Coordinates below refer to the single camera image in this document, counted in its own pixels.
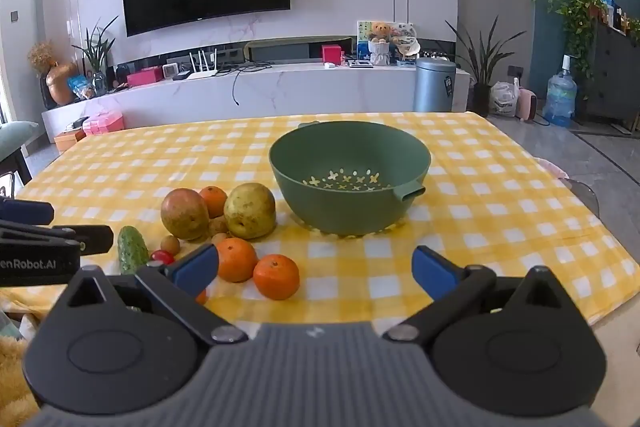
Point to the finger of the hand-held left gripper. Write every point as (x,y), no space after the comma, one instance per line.
(95,239)
(25,211)

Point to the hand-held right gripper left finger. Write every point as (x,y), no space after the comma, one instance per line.
(195,264)

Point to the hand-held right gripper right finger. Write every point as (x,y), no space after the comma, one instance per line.
(435,272)

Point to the red cherry tomato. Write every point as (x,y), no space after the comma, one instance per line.
(162,256)

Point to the orange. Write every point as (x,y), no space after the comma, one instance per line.
(201,298)
(214,199)
(237,259)
(276,278)

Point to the short green cucumber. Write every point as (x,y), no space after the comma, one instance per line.
(132,251)

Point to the reddish yellow pear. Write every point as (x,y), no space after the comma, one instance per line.
(184,214)

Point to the yellow green pear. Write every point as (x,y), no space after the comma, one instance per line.
(250,212)

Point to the green colander bowl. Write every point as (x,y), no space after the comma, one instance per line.
(345,202)

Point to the green chair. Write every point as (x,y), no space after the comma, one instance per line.
(17,139)

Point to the orange cardboard box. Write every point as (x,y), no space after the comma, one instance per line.
(69,140)

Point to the yellow checked tablecloth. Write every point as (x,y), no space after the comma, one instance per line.
(500,217)

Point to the yellow fuzzy cloth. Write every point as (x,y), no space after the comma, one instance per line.
(10,372)

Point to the pink storage box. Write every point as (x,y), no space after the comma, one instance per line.
(103,123)

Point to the brown vase with dried flowers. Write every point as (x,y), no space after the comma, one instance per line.
(60,82)

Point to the blue snack bag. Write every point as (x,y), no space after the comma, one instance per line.
(80,88)

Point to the magenta flat box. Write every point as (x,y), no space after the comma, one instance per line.
(145,77)

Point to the green leafy plant in vase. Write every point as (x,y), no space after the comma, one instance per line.
(97,52)

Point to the tall plant in black pot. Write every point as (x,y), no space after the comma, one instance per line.
(481,99)

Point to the small white desk clock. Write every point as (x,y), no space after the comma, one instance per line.
(170,71)

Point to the grey blue trash can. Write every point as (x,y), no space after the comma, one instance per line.
(434,87)

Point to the white plastic bag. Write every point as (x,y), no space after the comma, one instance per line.
(502,99)

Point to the small pink heater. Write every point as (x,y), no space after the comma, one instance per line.
(526,104)

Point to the white router with antennas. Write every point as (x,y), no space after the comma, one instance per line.
(202,72)

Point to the white marble tv console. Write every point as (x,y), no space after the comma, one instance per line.
(300,92)

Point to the blue water jug with pump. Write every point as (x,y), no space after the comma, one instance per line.
(560,99)

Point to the white decorative fan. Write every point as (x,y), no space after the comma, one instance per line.
(409,44)

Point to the green edged grey panel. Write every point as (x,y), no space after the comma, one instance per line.
(280,49)

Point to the teddy bear in white basket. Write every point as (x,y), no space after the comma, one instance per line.
(380,42)

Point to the red box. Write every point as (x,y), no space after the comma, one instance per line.
(331,54)

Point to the colourful picture board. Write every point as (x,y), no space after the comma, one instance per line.
(363,38)

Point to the dark grey cabinet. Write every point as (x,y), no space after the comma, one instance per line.
(617,72)

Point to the trailing pothos plant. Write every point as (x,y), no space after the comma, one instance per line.
(575,14)

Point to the wall socket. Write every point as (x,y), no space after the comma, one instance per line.
(515,71)

